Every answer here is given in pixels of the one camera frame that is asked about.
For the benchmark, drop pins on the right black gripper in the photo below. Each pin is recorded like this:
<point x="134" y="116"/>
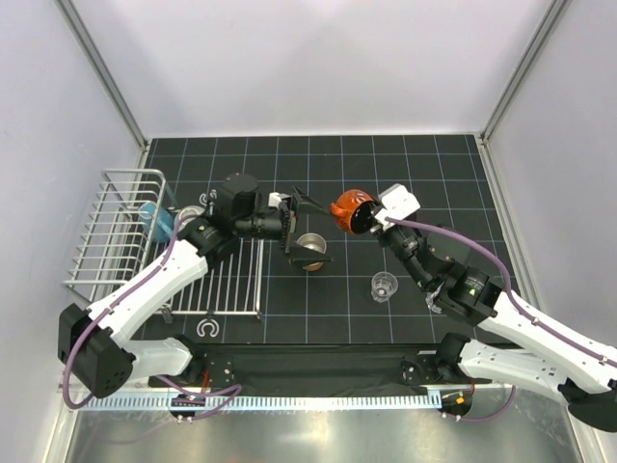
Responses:
<point x="384" y="232"/>

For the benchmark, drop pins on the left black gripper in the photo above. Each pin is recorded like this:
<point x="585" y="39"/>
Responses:
<point x="297" y="255"/>

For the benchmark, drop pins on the orange black ceramic cup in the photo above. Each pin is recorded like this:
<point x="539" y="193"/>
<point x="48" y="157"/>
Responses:
<point x="353" y="211"/>

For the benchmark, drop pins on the grey ceramic mug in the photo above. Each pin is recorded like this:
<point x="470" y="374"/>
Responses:
<point x="190" y="211"/>

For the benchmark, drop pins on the blue ceramic mug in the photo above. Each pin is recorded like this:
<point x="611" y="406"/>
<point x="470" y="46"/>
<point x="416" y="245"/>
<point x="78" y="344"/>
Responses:
<point x="158" y="223"/>

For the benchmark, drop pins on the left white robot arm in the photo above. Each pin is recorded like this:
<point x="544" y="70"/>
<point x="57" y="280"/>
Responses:
<point x="96" y="344"/>

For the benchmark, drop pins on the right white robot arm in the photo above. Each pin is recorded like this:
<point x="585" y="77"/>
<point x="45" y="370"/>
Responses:
<point x="463" y="280"/>

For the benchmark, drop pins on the steel tumbler cup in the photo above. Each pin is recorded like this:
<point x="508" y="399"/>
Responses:
<point x="317" y="247"/>

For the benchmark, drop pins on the large clear plastic cup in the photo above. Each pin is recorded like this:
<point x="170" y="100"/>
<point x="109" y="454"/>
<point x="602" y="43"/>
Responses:
<point x="432" y="300"/>

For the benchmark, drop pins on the small clear glass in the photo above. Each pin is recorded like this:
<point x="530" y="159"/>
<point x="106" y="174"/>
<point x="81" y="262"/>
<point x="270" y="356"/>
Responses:
<point x="383" y="286"/>

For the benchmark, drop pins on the black grid mat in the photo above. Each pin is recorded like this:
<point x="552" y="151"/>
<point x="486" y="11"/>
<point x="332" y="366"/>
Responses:
<point x="334" y="305"/>

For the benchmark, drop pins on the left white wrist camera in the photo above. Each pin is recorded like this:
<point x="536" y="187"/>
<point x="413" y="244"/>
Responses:
<point x="275" y="199"/>

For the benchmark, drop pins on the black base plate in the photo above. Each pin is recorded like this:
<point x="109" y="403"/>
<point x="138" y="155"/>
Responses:
<point x="304" y="370"/>

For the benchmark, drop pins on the slotted cable duct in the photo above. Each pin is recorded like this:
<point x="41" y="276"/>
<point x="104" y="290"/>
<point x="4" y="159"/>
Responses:
<point x="173" y="402"/>

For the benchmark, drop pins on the metal wire dish rack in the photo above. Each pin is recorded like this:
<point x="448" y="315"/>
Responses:
<point x="113" y="248"/>

